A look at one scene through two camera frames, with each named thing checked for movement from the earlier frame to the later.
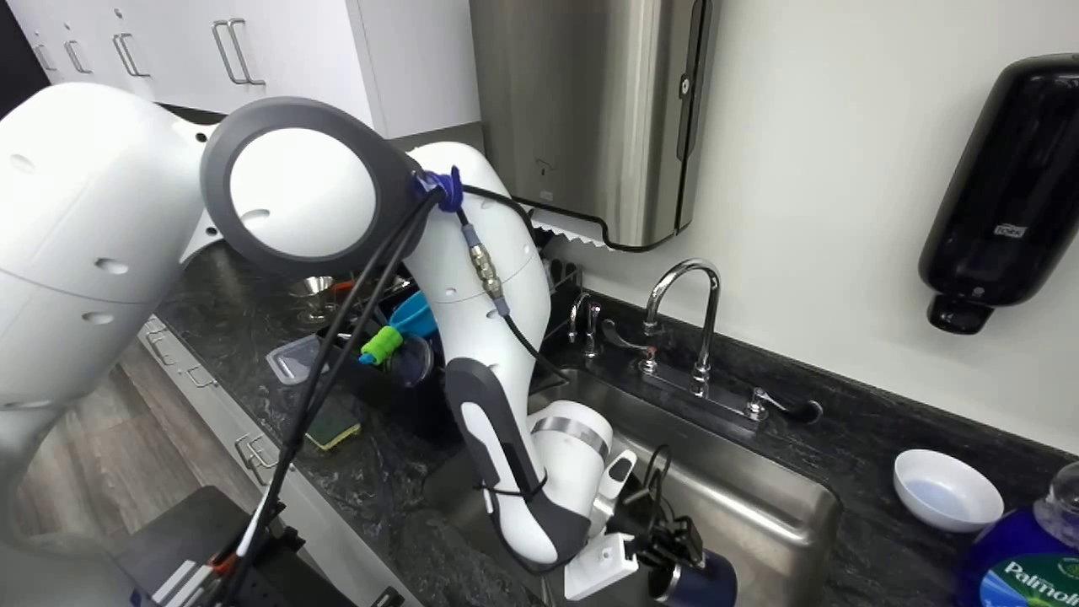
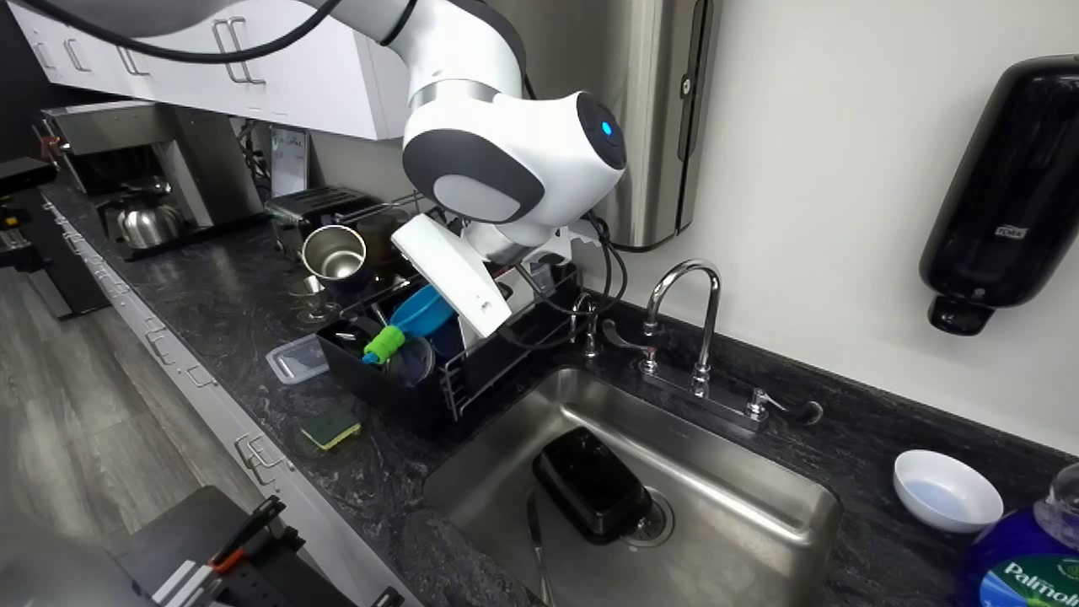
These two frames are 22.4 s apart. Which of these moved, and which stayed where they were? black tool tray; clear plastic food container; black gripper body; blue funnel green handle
Moved: black gripper body
Stayed: clear plastic food container; blue funnel green handle; black tool tray
